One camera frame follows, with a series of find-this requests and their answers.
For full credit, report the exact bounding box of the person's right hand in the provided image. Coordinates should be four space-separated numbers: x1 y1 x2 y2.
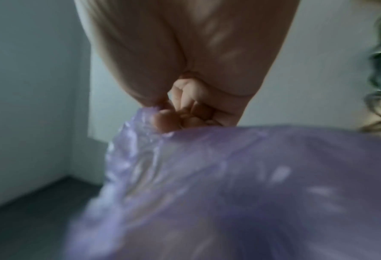
74 0 301 134

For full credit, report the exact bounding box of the purple plastic bag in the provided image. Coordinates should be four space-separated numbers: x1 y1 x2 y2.
63 106 381 260

